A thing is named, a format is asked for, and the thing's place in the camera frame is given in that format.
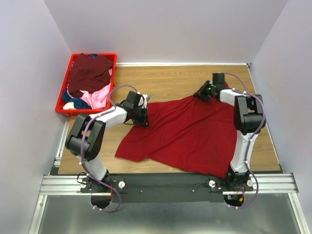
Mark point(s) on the red plastic bin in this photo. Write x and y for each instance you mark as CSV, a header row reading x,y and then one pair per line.
x,y
74,112

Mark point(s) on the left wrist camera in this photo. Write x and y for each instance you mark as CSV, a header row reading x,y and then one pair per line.
x,y
143,101

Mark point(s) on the pink t-shirt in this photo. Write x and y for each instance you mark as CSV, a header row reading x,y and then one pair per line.
x,y
97,99

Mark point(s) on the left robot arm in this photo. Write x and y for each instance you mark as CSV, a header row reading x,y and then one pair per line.
x,y
86,136

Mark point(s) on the maroon t-shirt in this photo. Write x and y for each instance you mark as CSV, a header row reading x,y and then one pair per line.
x,y
100,75

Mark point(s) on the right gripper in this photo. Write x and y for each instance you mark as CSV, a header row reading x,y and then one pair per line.
x,y
200,93

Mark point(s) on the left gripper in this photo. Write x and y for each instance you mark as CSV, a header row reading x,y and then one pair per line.
x,y
145,122

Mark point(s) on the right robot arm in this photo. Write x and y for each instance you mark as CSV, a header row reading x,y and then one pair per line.
x,y
249,119

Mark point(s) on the white garment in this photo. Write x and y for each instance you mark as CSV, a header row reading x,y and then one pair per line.
x,y
69,106

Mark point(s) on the red t-shirt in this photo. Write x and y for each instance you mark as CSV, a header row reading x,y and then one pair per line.
x,y
188,134

